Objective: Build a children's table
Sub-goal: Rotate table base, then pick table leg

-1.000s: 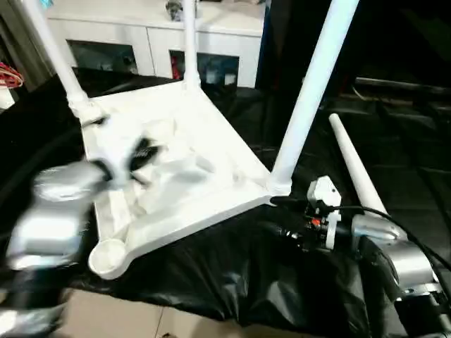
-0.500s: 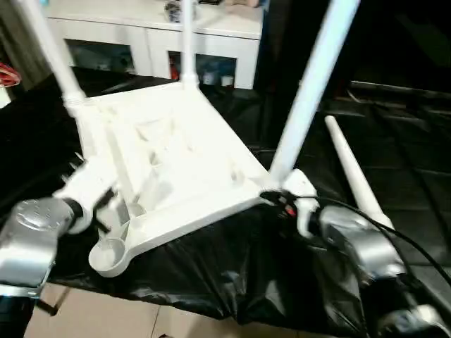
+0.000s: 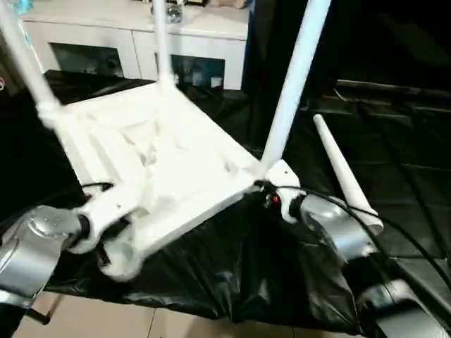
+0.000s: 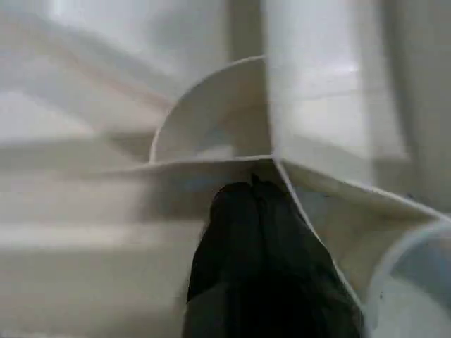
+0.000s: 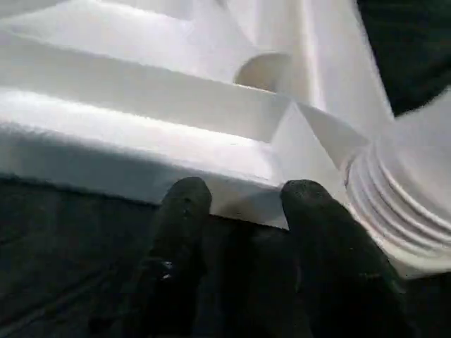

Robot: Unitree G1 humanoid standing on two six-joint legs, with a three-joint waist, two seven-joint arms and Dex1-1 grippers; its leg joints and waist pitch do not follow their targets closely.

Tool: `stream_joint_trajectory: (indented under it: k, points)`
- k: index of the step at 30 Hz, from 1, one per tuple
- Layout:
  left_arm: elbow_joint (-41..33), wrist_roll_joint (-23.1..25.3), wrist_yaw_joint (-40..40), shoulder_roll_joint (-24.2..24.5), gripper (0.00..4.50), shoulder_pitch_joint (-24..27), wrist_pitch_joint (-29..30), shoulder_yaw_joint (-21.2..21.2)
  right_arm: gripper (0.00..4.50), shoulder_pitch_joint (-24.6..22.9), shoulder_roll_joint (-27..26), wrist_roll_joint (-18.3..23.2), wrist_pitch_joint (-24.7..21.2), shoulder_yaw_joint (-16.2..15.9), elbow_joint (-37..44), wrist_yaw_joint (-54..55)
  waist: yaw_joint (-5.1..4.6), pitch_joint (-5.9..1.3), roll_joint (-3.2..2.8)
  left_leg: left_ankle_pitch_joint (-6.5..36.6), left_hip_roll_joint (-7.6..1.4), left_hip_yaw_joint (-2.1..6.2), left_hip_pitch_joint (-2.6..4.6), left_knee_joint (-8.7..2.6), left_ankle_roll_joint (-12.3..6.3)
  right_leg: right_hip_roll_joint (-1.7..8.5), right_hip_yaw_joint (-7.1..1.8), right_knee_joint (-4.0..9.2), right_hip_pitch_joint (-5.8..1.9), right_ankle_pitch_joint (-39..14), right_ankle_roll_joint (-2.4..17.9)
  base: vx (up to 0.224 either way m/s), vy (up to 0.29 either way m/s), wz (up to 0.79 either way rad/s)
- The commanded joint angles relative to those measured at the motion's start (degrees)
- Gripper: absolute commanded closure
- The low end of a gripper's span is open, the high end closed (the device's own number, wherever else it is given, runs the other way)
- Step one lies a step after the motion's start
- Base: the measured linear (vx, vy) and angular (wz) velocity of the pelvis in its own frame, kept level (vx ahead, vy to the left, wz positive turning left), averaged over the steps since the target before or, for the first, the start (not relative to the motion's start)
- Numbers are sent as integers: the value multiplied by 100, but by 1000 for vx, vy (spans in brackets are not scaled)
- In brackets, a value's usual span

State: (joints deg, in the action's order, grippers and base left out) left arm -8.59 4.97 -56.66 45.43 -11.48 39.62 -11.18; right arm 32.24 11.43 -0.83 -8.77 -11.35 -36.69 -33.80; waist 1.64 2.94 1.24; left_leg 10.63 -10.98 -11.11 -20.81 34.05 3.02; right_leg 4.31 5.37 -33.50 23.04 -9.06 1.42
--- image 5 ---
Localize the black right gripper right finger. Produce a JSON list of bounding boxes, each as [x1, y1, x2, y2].
[[280, 178, 414, 338]]

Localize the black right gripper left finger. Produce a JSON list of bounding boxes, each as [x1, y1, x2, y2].
[[132, 175, 214, 338]]

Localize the white plastic table leg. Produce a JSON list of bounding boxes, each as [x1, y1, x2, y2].
[[346, 92, 451, 255]]

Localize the white plastic table top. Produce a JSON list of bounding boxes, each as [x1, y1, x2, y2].
[[0, 0, 451, 282]]

